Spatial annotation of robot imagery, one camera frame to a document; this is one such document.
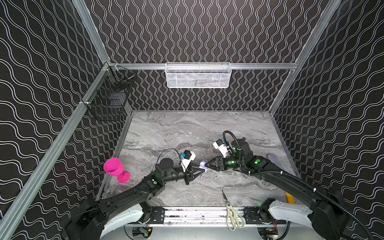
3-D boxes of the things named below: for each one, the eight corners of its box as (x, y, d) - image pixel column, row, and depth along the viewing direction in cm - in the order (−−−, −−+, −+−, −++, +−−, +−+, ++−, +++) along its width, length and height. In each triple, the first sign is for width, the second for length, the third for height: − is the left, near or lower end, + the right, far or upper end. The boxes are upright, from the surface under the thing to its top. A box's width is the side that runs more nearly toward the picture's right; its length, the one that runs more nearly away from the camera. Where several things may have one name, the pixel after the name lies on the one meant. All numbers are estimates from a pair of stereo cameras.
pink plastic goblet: (114, 184, 87) (99, 172, 74) (118, 171, 92) (106, 157, 79) (129, 184, 87) (118, 172, 74) (133, 171, 92) (122, 157, 79)
